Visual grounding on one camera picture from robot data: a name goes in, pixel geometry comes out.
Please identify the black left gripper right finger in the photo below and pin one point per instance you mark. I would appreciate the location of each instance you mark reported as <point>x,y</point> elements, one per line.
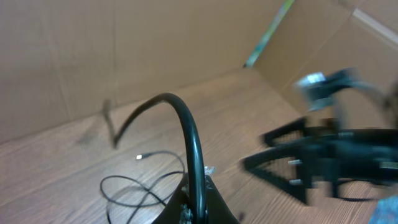
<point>217,209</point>

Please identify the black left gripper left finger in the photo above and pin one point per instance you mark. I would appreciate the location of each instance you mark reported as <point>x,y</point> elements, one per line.
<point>177,209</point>

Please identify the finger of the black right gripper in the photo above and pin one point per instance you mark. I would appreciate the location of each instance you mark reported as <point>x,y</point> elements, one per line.
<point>289,132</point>
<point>283,167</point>

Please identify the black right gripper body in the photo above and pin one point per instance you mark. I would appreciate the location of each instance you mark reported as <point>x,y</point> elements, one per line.
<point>337,155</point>

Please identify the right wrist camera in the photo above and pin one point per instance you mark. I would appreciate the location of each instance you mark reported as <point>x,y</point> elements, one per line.
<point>317,89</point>

